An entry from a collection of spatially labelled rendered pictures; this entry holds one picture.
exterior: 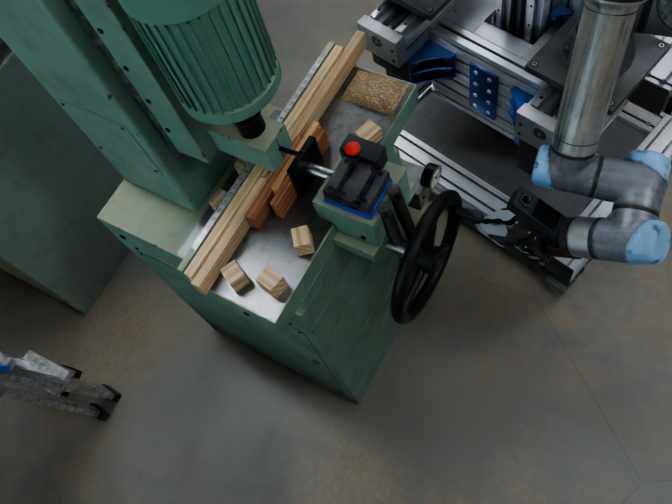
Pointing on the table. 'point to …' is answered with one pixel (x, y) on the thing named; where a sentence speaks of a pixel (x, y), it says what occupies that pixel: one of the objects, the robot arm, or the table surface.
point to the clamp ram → (301, 178)
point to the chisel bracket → (270, 158)
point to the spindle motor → (210, 54)
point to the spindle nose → (250, 128)
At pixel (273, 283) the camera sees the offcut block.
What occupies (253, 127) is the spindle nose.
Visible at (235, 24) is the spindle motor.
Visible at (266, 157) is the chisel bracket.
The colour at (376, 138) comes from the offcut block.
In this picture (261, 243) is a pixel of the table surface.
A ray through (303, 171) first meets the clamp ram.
